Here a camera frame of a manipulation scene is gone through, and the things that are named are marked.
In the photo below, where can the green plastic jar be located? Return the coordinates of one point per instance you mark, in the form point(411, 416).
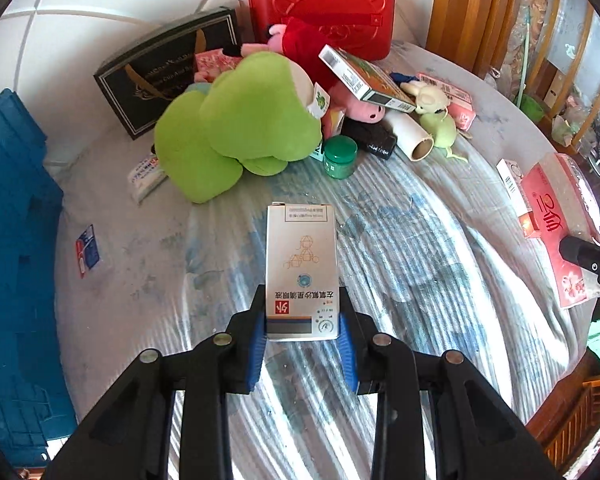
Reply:
point(339, 157)

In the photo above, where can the black cylinder bottle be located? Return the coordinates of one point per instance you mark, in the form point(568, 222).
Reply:
point(373, 139)

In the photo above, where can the small white green plush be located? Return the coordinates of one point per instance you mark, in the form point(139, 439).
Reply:
point(432, 107)

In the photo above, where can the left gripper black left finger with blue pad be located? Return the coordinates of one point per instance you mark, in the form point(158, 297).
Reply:
point(126, 435)

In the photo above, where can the blue plastic crate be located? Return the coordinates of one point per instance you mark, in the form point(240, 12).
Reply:
point(35, 406)

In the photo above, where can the red plastic suitcase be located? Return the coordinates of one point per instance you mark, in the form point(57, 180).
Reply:
point(361, 27)

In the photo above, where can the green plush toy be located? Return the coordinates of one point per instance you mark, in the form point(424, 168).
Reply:
point(259, 117)

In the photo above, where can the pink white flat box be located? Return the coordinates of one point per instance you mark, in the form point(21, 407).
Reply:
point(461, 107)

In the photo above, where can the white wet wipes pack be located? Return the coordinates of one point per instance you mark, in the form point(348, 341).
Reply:
point(145, 177)

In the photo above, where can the pink tissue pack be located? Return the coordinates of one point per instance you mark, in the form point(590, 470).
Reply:
point(563, 204)

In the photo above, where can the green cup on floor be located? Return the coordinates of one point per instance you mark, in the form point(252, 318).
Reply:
point(531, 108)

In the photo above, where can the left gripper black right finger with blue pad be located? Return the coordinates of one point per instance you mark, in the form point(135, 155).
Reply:
point(441, 404)

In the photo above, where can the small white red box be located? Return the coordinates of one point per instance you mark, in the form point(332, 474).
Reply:
point(511, 176)

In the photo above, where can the pink floral tissue box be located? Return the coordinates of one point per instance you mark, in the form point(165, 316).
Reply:
point(211, 64)

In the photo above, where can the white paper roll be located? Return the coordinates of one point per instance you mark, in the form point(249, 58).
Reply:
point(413, 140)

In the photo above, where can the white medicine box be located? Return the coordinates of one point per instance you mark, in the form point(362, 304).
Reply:
point(301, 273)

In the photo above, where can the blue red floss box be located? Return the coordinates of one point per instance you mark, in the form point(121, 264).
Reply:
point(87, 253)

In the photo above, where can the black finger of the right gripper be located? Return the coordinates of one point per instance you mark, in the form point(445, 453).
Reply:
point(582, 253)

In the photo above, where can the black gift bag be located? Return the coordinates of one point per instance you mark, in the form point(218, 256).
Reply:
point(142, 79)

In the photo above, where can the red dress pig plush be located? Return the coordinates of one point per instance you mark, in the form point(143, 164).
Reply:
point(302, 43)

